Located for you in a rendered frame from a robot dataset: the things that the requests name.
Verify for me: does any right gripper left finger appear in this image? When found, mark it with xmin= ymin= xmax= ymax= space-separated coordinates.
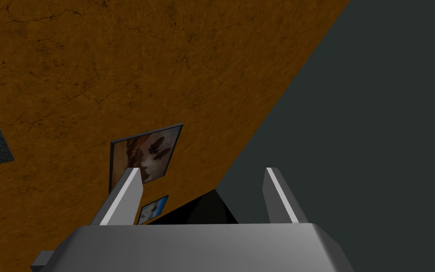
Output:
xmin=89 ymin=167 xmax=144 ymax=226

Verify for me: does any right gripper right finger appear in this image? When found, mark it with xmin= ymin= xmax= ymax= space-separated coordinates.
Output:
xmin=262 ymin=167 xmax=309 ymax=224

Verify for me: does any small blue wall picture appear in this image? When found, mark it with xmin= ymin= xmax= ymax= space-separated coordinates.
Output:
xmin=137 ymin=194 xmax=169 ymax=225

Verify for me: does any brown framed wall picture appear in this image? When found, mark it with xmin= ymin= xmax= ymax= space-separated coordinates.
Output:
xmin=109 ymin=122 xmax=184 ymax=196

